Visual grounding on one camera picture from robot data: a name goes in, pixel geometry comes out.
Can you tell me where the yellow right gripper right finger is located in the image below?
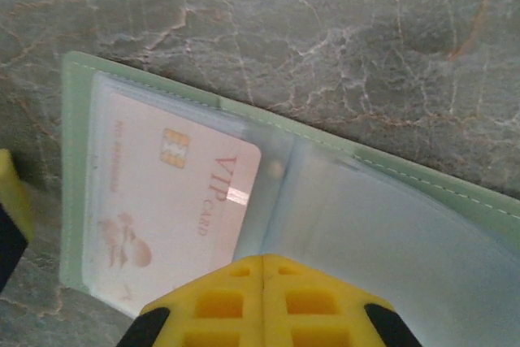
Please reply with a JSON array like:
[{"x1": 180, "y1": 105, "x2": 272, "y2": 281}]
[{"x1": 263, "y1": 255, "x2": 424, "y2": 347}]

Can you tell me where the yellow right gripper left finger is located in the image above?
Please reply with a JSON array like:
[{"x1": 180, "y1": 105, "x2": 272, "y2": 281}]
[{"x1": 116, "y1": 254, "x2": 265, "y2": 347}]

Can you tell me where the green card holder wallet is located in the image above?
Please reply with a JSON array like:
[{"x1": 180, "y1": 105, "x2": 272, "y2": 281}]
[{"x1": 58, "y1": 50, "x2": 520, "y2": 347}]

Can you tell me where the white VIP card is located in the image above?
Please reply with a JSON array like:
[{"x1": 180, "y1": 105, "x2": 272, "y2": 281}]
[{"x1": 82, "y1": 90, "x2": 262, "y2": 320}]

